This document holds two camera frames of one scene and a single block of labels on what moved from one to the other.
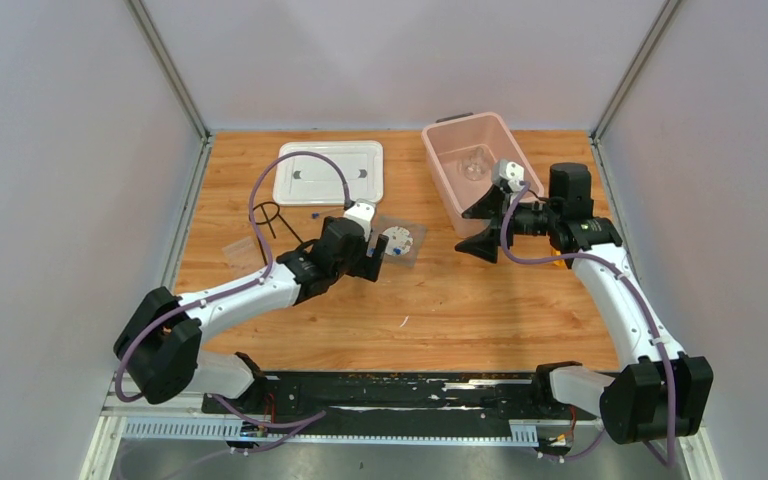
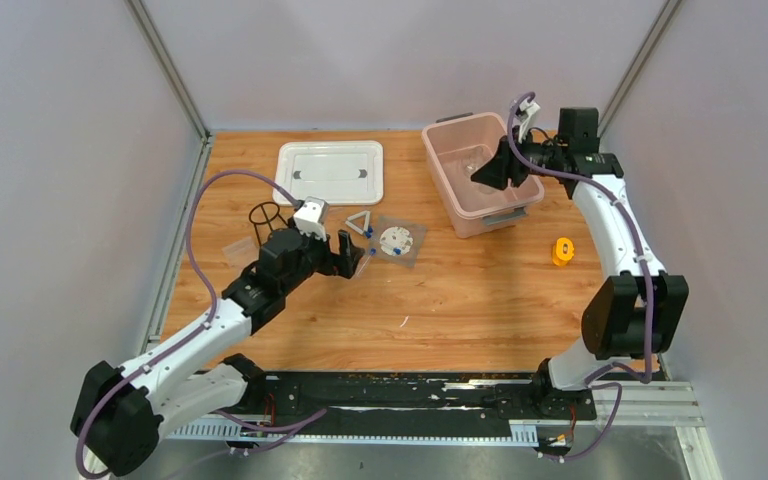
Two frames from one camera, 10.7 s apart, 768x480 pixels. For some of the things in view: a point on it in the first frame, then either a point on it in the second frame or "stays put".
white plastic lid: (308, 180) stays put
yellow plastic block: (560, 262) stays put
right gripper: (483, 245) to (503, 165)
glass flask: (475, 167) stays put
